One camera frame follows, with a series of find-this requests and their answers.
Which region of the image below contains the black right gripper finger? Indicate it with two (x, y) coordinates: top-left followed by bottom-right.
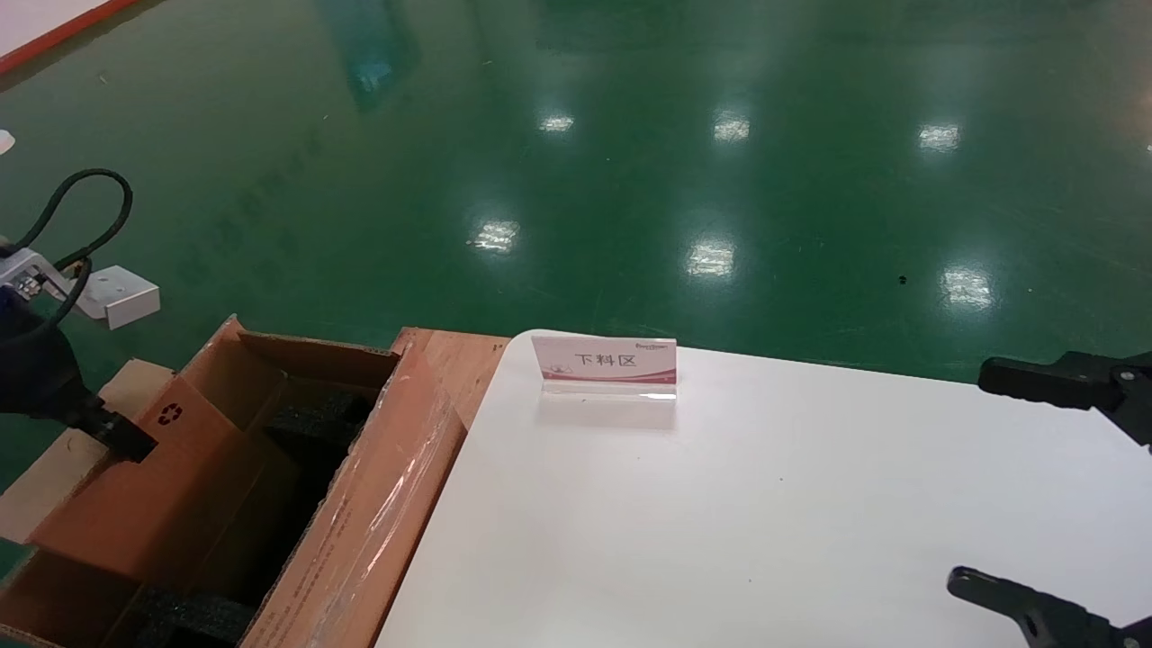
(947, 566), (1152, 648)
(979, 351), (1152, 446)

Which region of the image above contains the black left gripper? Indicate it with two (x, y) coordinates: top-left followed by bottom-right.
(0, 292), (158, 464)

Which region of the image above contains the large cardboard box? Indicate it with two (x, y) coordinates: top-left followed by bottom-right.
(0, 315), (469, 648)

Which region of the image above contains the black foam insert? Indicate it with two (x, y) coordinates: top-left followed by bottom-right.
(261, 385), (379, 455)
(135, 580), (257, 648)

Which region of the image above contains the white red table sign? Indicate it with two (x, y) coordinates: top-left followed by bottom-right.
(531, 335), (678, 401)

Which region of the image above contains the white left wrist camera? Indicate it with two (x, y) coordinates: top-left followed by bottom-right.
(72, 265), (161, 330)

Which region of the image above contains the silver camera mount bracket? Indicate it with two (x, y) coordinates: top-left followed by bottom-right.
(0, 247), (91, 302)

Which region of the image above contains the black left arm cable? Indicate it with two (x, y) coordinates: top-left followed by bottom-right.
(9, 167), (136, 343)

